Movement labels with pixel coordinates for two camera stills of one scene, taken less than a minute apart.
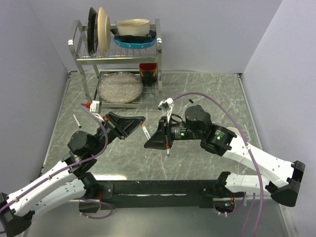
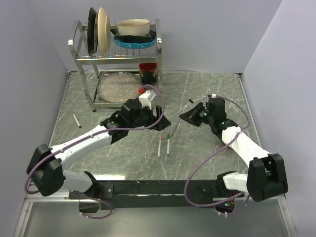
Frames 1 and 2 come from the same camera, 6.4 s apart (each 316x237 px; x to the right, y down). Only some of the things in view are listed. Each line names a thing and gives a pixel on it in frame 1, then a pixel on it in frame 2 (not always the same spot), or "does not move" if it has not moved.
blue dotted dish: x=135 y=45 does not move
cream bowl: x=137 y=27 does not move
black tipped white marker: x=79 y=126 does not move
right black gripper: x=158 y=139 → x=191 y=116
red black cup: x=148 y=72 does not move
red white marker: x=145 y=131 → x=159 y=146
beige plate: x=104 y=31 does not move
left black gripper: x=126 y=126 → x=160 y=125
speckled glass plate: x=120 y=87 does not move
